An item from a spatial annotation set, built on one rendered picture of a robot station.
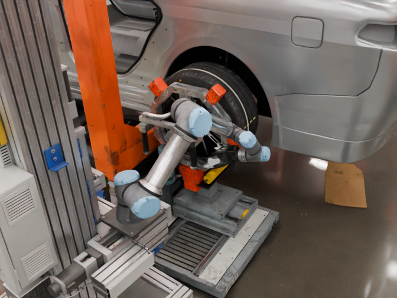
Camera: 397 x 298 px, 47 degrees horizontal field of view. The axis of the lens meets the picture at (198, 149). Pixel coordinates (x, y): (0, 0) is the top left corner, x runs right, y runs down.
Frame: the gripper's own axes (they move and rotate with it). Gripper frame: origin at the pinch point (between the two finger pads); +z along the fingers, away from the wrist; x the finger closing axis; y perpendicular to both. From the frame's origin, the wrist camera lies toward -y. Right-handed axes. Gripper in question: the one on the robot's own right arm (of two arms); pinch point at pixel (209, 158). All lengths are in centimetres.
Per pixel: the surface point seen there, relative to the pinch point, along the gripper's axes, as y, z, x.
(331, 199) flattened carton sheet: -115, -23, -80
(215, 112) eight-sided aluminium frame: 11.3, 3.1, -26.9
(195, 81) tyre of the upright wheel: 25.0, 16.6, -39.6
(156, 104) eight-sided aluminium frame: 18, 45, -31
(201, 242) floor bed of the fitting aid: -79, 42, -2
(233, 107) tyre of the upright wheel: 7.8, -4.1, -34.3
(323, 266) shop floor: -105, -35, -12
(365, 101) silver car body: -2, -75, -43
